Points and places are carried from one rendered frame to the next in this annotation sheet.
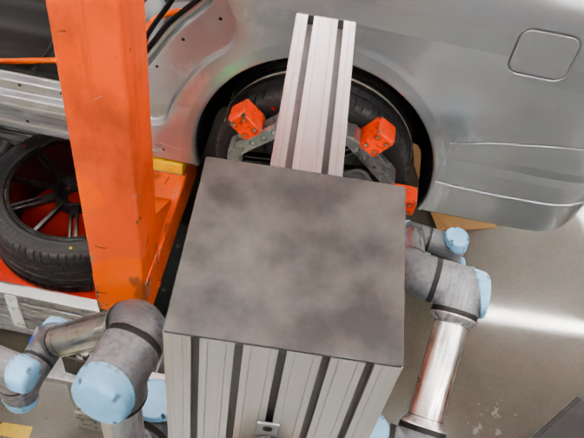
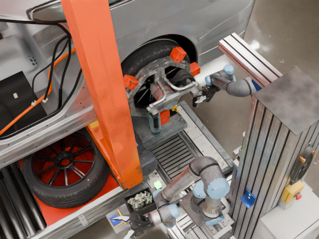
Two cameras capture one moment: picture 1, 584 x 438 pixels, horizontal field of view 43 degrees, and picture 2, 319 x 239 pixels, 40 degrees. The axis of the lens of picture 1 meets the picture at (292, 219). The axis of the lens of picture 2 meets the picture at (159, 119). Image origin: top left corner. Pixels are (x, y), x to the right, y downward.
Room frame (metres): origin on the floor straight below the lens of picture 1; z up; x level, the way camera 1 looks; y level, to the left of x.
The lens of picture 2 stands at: (-0.11, 0.96, 3.48)
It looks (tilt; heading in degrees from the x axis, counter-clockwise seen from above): 56 degrees down; 332
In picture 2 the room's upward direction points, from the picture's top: 6 degrees counter-clockwise
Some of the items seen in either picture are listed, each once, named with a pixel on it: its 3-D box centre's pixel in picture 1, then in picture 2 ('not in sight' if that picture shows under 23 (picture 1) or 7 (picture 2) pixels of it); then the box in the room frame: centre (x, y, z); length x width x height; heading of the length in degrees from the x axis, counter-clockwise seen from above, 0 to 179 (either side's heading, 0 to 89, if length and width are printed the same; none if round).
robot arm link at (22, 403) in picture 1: (22, 383); (167, 216); (0.69, 0.53, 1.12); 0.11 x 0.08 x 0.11; 167
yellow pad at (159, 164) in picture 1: (169, 154); (94, 117); (1.82, 0.47, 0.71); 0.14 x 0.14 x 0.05; 88
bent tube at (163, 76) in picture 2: not in sight; (178, 78); (1.55, -0.13, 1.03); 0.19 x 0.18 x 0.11; 178
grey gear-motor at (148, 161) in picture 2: not in sight; (137, 155); (1.59, 0.28, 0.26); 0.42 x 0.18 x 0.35; 178
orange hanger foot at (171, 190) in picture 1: (156, 191); (105, 133); (1.65, 0.48, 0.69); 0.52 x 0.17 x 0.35; 178
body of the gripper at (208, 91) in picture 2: not in sight; (210, 89); (1.43, -0.33, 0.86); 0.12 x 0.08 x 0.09; 88
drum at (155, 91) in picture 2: not in sight; (164, 94); (1.60, -0.03, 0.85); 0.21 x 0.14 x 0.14; 178
